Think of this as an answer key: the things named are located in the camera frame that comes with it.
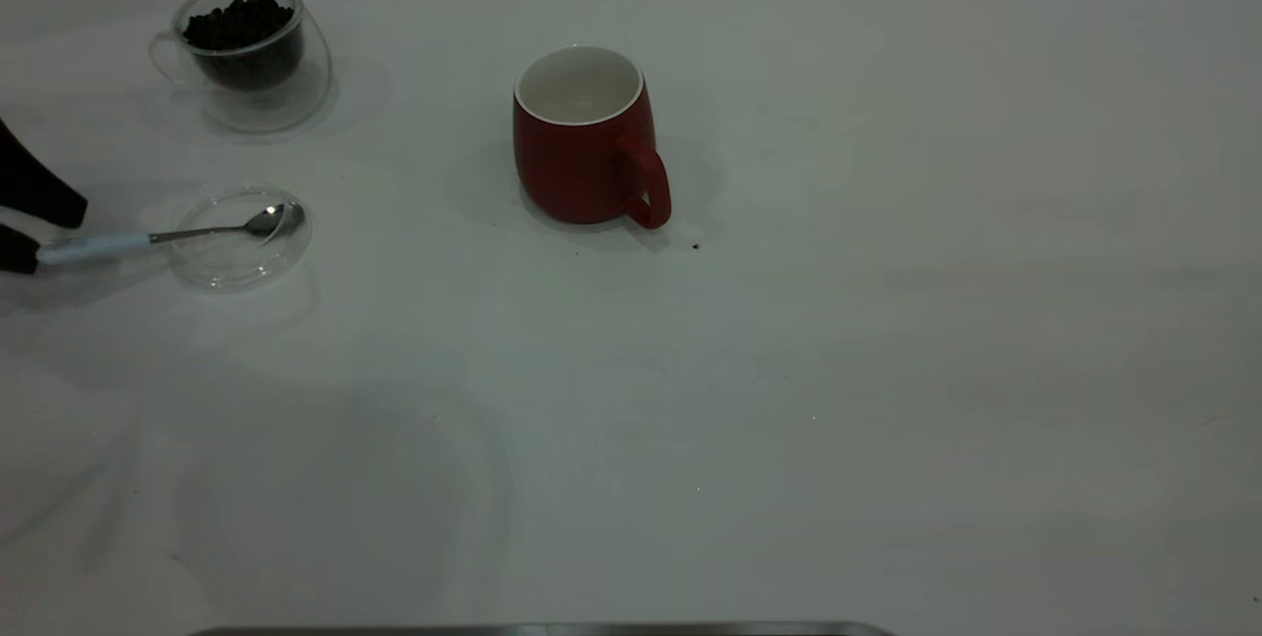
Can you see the clear glass saucer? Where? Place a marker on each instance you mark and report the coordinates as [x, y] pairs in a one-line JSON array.
[[229, 263]]

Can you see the pile of coffee beans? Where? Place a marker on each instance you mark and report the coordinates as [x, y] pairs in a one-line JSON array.
[[239, 22]]

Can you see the clear glass cup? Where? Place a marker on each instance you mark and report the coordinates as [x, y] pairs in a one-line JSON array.
[[283, 96]]

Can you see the red ceramic mug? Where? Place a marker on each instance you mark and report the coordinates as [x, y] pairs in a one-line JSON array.
[[574, 170]]

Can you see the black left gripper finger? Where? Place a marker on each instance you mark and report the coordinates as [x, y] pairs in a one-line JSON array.
[[35, 192], [15, 251]]

